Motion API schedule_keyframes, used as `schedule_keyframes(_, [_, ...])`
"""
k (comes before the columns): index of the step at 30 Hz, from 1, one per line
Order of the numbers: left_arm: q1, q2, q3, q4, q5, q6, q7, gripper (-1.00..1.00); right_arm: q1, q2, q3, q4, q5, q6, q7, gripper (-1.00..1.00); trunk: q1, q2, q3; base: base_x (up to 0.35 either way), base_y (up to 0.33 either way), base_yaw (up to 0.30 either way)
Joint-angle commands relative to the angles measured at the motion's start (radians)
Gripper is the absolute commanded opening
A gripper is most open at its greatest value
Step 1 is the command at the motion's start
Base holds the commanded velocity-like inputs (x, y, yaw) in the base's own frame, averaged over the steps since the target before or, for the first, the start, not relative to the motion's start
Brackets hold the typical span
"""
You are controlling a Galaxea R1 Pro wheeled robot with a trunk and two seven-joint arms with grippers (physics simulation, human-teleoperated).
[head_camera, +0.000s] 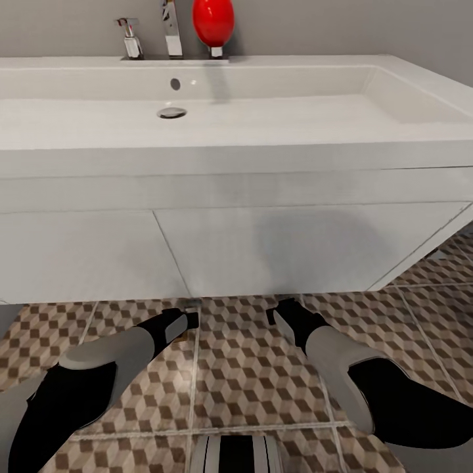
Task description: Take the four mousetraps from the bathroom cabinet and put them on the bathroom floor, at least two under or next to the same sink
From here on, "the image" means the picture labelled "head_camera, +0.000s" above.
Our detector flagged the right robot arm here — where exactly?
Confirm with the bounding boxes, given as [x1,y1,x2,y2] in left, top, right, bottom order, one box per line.
[266,294,473,473]

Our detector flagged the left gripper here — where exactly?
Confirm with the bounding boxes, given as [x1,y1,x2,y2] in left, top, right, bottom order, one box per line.
[186,312,198,330]

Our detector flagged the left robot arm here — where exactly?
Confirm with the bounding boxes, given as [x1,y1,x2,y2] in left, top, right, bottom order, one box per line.
[0,298,203,473]

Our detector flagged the robot trunk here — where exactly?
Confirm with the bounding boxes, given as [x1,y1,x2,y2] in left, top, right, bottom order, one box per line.
[190,436,283,473]

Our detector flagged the mousetrap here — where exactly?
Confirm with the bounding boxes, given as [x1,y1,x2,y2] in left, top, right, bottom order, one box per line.
[173,330,188,343]

